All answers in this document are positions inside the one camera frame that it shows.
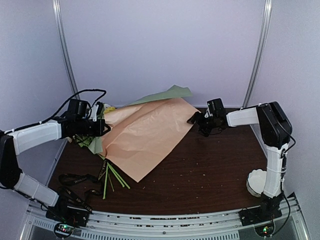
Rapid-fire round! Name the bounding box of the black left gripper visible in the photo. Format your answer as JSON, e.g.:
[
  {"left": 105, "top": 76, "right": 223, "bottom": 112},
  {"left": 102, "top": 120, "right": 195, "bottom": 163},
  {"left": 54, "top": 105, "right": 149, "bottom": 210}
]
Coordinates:
[{"left": 75, "top": 118, "right": 111, "bottom": 136}]

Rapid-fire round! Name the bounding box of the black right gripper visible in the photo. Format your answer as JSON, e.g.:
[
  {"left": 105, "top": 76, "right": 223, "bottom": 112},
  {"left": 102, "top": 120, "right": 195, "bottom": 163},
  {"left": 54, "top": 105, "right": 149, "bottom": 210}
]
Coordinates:
[{"left": 188, "top": 111, "right": 218, "bottom": 137}]

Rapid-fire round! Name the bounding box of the yellow fake flower stem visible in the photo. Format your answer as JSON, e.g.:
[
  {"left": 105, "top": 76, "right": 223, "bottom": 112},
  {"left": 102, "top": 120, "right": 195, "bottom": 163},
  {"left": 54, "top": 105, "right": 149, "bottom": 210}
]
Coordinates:
[{"left": 101, "top": 106, "right": 117, "bottom": 200}]

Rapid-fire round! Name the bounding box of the pink fake flower stem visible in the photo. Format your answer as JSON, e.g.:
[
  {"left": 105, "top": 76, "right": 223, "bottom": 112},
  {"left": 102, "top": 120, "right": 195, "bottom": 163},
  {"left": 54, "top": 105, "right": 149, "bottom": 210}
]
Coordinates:
[{"left": 70, "top": 135, "right": 131, "bottom": 189}]

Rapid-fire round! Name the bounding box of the peach wrapping paper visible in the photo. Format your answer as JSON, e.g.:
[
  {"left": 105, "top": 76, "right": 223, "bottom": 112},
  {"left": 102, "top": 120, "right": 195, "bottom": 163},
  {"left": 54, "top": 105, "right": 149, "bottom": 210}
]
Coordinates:
[{"left": 101, "top": 98, "right": 198, "bottom": 182}]

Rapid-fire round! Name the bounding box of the green wrapping paper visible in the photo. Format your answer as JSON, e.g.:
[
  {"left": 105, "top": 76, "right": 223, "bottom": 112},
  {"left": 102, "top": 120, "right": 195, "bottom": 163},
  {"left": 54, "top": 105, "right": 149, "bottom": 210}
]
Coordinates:
[{"left": 88, "top": 85, "right": 193, "bottom": 154}]

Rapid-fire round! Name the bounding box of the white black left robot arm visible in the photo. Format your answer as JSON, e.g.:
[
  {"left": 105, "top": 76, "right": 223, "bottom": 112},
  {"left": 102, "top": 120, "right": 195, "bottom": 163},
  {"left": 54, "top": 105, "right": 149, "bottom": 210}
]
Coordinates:
[{"left": 0, "top": 88, "right": 111, "bottom": 222}]

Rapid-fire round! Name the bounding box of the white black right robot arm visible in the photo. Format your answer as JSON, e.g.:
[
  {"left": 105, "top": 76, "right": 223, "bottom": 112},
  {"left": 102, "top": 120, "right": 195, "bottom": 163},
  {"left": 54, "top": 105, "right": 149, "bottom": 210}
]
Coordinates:
[{"left": 187, "top": 98, "right": 294, "bottom": 199}]

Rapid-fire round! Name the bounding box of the black printed ribbon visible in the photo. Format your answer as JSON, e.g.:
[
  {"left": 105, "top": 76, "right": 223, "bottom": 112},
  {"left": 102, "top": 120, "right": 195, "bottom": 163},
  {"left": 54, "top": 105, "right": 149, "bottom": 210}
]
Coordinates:
[{"left": 58, "top": 157, "right": 111, "bottom": 212}]

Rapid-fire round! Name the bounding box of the white scalloped bowl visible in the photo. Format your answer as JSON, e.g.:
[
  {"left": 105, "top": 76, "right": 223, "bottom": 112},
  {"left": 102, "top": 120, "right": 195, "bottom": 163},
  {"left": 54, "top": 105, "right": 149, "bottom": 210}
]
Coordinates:
[{"left": 246, "top": 169, "right": 267, "bottom": 198}]

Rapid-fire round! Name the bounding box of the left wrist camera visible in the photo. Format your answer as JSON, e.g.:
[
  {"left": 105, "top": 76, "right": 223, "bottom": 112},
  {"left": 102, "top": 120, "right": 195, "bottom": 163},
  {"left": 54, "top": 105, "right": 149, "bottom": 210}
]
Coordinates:
[{"left": 88, "top": 103, "right": 101, "bottom": 122}]

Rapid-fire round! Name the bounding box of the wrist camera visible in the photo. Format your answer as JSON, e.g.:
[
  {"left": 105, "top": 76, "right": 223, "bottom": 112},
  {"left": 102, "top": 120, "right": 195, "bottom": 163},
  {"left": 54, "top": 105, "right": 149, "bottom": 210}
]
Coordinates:
[
  {"left": 88, "top": 103, "right": 101, "bottom": 122},
  {"left": 207, "top": 98, "right": 226, "bottom": 118}
]

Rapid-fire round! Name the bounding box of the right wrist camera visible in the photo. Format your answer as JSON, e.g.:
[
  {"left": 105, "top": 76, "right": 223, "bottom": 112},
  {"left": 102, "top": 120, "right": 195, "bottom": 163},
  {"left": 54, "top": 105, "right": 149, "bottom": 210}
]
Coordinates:
[{"left": 207, "top": 98, "right": 226, "bottom": 118}]

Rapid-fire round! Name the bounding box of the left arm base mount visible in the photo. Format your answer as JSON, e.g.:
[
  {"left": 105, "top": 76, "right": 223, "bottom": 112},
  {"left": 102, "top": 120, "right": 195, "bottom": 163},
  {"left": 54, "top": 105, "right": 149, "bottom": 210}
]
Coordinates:
[{"left": 41, "top": 197, "right": 93, "bottom": 240}]

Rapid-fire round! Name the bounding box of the aluminium front rail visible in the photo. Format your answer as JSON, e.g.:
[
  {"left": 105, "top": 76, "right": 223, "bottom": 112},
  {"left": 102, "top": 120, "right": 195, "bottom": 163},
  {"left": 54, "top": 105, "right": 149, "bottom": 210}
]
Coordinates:
[{"left": 19, "top": 197, "right": 310, "bottom": 240}]

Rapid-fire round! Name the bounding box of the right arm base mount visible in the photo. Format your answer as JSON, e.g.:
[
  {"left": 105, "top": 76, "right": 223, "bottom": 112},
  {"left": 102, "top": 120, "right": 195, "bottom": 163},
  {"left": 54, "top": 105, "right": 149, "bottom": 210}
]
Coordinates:
[{"left": 239, "top": 196, "right": 282, "bottom": 238}]

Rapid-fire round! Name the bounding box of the left aluminium frame post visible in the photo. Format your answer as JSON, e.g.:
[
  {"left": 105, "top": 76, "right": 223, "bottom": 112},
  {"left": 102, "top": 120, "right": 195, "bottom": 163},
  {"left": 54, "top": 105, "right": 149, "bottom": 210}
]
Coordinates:
[{"left": 52, "top": 0, "right": 78, "bottom": 94}]

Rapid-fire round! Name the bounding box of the aluminium frame post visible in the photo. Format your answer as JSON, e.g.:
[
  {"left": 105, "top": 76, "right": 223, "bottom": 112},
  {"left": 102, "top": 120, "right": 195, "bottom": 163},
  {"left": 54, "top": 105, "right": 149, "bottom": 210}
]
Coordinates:
[
  {"left": 242, "top": 0, "right": 273, "bottom": 108},
  {"left": 52, "top": 0, "right": 78, "bottom": 94}
]

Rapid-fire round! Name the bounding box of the right aluminium frame post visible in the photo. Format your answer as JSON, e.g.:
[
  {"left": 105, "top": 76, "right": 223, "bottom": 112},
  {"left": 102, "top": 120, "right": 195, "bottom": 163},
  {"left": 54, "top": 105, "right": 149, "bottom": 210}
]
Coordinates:
[{"left": 242, "top": 0, "right": 273, "bottom": 108}]

